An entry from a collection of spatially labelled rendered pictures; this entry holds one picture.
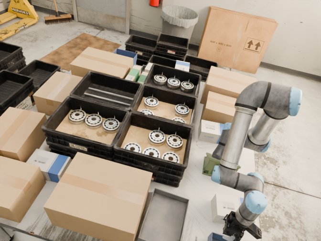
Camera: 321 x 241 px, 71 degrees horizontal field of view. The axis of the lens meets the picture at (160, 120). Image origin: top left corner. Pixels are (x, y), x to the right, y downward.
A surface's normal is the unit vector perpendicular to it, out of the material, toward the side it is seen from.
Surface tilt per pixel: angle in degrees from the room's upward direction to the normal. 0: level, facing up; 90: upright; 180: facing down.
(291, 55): 90
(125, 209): 0
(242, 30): 80
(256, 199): 6
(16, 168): 0
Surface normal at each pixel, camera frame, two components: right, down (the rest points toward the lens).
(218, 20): -0.21, 0.54
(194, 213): 0.14, -0.70
